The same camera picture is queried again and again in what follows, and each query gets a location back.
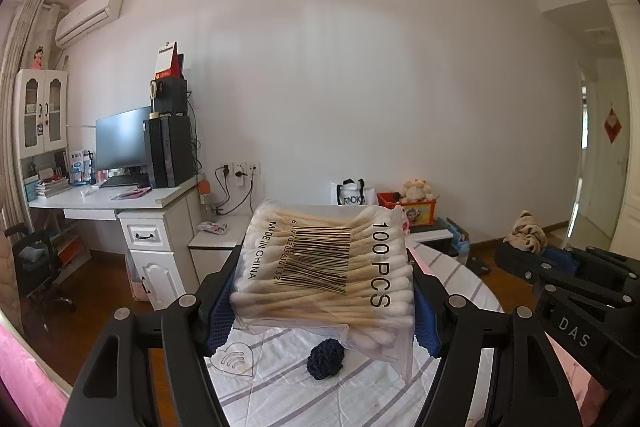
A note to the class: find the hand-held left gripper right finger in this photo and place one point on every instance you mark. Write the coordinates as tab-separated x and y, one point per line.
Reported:
426	319

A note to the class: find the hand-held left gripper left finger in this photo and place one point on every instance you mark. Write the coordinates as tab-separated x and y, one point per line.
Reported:
220	322

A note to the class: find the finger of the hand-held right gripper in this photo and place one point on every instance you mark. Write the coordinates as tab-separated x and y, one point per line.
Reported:
600	259
520	262

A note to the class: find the beige fluffy cloth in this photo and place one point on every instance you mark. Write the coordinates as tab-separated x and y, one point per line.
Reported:
525	232

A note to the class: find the cotton swab packet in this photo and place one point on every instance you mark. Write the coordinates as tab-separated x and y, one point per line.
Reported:
320	257

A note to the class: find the black floor scale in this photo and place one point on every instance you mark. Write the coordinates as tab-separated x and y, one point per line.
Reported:
477	264

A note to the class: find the person's pink pajama clothing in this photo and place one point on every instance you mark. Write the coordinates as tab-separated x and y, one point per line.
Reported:
575	377

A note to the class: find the blue carton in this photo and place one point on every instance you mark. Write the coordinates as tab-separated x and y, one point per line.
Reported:
457	237

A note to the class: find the white door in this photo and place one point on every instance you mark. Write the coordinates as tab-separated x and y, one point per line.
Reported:
615	187

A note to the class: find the low white and black cabinet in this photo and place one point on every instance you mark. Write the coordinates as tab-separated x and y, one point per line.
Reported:
215	241

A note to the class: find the floral packet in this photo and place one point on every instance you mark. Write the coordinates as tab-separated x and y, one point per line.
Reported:
212	227

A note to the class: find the orange storage box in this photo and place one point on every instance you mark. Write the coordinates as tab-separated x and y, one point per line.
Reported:
425	212

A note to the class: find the navy crochet scrunchie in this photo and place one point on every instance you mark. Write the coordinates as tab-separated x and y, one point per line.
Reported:
325	359

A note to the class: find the striped white tablecloth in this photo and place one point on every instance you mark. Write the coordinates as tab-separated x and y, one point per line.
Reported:
300	402

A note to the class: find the white desk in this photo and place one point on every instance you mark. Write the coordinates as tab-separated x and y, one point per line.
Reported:
150	232

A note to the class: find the beige plush toy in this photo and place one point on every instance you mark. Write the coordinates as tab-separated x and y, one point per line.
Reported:
415	191

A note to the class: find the small orange box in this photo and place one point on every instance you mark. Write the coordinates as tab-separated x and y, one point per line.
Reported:
203	192

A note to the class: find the red door decoration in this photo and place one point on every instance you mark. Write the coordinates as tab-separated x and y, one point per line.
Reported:
613	125

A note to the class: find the white tote bag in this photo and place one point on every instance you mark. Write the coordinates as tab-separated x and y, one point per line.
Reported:
350	197

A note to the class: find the black keyboard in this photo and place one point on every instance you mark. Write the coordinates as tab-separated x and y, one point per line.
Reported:
125	181

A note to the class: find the black computer tower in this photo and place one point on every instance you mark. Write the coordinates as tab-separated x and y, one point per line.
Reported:
172	152

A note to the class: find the black office chair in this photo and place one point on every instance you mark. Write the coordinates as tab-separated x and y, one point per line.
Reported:
35	257

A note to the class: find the pink cloth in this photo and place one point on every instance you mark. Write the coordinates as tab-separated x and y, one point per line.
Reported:
25	372

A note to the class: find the black computer monitor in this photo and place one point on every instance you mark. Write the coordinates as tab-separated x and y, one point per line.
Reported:
122	139

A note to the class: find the blue and white package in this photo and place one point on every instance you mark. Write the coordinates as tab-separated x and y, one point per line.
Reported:
80	167

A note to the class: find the stack of books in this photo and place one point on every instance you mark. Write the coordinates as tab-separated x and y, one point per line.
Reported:
50	187

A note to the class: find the black box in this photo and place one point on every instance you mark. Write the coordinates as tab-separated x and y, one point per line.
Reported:
172	97

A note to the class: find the red and white box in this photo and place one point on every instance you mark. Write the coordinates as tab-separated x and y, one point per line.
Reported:
167	59

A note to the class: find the white glass-door cabinet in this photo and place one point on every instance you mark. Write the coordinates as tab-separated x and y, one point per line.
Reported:
18	107

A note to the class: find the small doll figure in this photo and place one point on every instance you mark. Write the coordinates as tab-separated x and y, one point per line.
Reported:
38	57

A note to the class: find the white air conditioner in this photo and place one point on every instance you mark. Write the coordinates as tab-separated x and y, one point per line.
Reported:
87	19

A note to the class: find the beige curtain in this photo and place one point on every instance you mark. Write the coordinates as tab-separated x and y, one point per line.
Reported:
20	37

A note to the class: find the white wall socket strip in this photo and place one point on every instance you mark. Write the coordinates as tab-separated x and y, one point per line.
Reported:
252	168

